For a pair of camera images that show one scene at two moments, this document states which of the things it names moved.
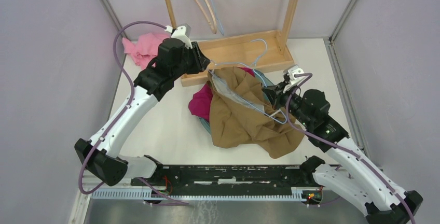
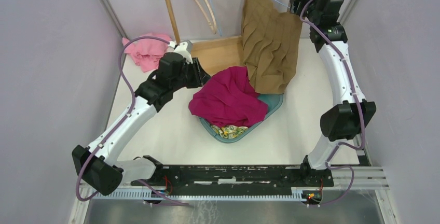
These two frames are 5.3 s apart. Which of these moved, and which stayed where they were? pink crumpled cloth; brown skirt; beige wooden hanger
Moved: brown skirt
Stayed: beige wooden hanger; pink crumpled cloth
